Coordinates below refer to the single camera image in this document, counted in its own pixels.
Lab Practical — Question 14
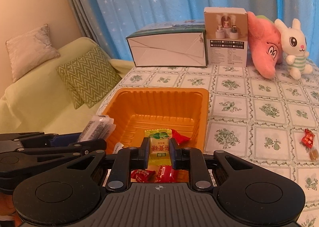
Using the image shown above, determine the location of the beige humidifier product box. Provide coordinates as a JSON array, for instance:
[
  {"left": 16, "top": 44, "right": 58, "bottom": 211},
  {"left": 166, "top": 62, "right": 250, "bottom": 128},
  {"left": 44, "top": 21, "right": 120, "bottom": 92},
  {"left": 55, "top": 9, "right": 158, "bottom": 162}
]
[{"left": 204, "top": 7, "right": 248, "bottom": 68}]

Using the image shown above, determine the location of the beige velvet cushion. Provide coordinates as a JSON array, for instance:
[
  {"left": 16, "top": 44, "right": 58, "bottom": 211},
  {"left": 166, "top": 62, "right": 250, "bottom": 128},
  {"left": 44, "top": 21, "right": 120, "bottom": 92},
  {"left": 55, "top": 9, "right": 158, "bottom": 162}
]
[{"left": 5, "top": 24, "right": 60, "bottom": 82}]

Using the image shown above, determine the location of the light green sofa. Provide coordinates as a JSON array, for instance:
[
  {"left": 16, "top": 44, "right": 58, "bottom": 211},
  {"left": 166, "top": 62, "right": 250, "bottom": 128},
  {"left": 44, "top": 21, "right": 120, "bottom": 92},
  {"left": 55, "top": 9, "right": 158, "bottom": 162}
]
[{"left": 0, "top": 36, "right": 135, "bottom": 135}]

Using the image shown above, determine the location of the brown clear-wrapped candy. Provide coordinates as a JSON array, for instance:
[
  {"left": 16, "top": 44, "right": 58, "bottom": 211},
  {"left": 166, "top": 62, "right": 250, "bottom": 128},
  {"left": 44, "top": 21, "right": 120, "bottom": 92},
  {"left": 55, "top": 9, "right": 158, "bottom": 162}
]
[{"left": 309, "top": 148, "right": 319, "bottom": 161}]

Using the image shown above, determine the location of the pink star plush toy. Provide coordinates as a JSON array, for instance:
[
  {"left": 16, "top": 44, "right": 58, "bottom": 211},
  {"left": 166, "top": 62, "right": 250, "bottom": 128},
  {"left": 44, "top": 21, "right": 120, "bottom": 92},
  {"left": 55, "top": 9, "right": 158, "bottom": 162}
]
[{"left": 247, "top": 11, "right": 283, "bottom": 79}]

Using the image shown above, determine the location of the white and green flat box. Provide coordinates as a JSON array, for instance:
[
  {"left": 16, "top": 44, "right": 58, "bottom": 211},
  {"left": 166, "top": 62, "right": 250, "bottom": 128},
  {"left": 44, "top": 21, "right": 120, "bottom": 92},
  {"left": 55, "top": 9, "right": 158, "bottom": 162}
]
[{"left": 127, "top": 20, "right": 208, "bottom": 67}]

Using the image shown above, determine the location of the red bow candy wrapper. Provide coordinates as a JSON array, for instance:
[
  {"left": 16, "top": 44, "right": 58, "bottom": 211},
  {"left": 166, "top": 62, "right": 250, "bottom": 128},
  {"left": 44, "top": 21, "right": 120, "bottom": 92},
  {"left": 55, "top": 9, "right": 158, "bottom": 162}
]
[{"left": 171, "top": 129, "right": 190, "bottom": 146}]

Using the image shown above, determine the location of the orange plastic tray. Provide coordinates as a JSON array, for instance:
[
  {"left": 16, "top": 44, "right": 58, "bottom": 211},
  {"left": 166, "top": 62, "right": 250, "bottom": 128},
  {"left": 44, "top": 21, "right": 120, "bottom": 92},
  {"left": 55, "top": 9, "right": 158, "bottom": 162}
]
[{"left": 101, "top": 87, "right": 210, "bottom": 183}]

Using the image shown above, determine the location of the green floral tablecloth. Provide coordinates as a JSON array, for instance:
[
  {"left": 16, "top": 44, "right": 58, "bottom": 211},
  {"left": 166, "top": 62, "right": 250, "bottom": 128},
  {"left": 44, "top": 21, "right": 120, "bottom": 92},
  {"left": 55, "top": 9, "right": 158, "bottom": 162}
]
[{"left": 96, "top": 19, "right": 319, "bottom": 227}]

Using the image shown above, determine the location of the small red patterned candy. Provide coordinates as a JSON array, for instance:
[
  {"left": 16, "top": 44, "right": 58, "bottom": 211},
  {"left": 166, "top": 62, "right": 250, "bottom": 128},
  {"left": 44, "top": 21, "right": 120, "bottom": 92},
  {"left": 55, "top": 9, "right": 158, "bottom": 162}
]
[{"left": 301, "top": 128, "right": 315, "bottom": 149}]

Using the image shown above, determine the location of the white bunny plush toy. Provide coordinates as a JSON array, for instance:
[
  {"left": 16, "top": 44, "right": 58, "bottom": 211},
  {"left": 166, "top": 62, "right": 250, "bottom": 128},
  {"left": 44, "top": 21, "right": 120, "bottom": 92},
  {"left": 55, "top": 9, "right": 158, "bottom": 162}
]
[{"left": 274, "top": 18, "right": 313, "bottom": 80}]

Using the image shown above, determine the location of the yellow candy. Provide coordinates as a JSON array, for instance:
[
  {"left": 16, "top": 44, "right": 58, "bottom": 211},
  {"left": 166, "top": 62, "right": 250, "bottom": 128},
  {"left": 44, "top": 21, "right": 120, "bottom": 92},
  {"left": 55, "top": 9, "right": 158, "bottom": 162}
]
[{"left": 144, "top": 129, "right": 172, "bottom": 166}]

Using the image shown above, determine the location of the red square candy box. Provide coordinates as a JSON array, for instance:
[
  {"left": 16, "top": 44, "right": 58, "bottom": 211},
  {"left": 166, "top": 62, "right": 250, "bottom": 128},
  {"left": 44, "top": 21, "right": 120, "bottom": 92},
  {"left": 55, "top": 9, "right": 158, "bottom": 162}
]
[{"left": 155, "top": 165, "right": 177, "bottom": 183}]

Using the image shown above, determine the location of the dark red foil candy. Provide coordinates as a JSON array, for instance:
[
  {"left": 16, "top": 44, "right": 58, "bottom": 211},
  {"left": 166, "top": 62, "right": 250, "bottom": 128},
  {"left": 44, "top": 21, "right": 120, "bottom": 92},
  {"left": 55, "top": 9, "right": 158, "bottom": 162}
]
[{"left": 131, "top": 169, "right": 156, "bottom": 183}]

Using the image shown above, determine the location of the clear black seed bar packet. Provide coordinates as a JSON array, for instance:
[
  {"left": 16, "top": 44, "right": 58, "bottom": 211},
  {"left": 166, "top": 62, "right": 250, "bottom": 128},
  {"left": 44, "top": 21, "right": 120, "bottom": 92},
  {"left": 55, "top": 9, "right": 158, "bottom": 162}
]
[{"left": 77, "top": 115, "right": 116, "bottom": 142}]

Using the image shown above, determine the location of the green zigzag cushion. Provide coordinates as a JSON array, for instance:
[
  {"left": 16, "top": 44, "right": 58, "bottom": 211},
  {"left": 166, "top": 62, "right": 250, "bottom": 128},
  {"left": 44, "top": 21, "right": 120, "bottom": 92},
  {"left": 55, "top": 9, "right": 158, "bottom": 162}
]
[{"left": 56, "top": 46, "right": 121, "bottom": 109}]

